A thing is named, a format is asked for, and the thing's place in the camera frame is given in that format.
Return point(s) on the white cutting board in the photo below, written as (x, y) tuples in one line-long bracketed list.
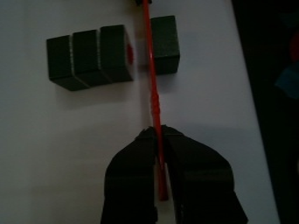
[(58, 145)]

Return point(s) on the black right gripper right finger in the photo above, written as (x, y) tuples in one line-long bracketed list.
[(202, 186)]

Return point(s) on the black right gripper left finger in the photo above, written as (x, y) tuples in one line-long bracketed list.
[(129, 180)]

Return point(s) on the dark green toy sushi piece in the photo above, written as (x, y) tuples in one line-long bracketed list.
[(86, 52), (166, 40), (113, 49), (58, 58)]

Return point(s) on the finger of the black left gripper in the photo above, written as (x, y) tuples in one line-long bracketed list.
[(138, 2)]

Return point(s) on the red toy knife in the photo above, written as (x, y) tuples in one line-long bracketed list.
[(152, 73)]

